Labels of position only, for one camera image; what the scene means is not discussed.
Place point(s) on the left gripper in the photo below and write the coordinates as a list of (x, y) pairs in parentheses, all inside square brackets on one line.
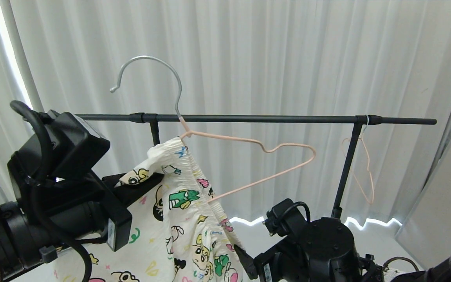
[(73, 223)]

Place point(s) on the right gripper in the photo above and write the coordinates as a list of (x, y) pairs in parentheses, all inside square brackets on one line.
[(280, 266)]

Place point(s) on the cream printed garment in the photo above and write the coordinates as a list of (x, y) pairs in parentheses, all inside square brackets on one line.
[(178, 243)]

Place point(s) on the pink clothes hanger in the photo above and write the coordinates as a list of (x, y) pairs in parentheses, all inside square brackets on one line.
[(225, 136), (372, 196)]

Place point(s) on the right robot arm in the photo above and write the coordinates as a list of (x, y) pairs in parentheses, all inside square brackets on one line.
[(327, 243)]

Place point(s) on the black clothes rack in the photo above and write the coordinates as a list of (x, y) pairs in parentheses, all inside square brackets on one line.
[(249, 118)]

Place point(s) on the white laundry basket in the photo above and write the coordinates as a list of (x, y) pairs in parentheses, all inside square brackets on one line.
[(392, 276)]

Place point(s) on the white curtain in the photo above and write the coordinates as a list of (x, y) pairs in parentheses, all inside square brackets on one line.
[(249, 58)]

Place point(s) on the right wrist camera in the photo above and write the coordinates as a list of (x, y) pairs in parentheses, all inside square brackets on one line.
[(284, 219)]

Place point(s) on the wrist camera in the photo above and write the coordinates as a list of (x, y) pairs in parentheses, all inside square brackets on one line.
[(284, 219), (73, 145)]

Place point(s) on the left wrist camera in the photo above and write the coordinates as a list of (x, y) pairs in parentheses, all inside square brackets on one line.
[(73, 145)]

